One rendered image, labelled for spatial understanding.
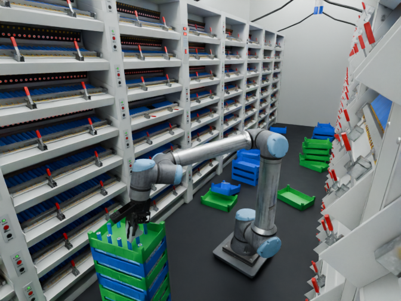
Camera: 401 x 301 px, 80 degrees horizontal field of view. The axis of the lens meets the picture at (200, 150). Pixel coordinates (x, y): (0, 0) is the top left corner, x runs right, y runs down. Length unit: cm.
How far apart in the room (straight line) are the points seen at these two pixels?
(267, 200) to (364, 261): 109
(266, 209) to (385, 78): 121
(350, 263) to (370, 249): 3
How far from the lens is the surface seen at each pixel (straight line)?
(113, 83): 147
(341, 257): 31
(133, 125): 159
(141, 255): 114
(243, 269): 171
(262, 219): 144
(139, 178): 102
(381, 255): 29
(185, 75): 203
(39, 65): 126
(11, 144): 131
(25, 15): 127
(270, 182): 133
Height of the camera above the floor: 130
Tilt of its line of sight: 21 degrees down
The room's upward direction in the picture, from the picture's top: 1 degrees counter-clockwise
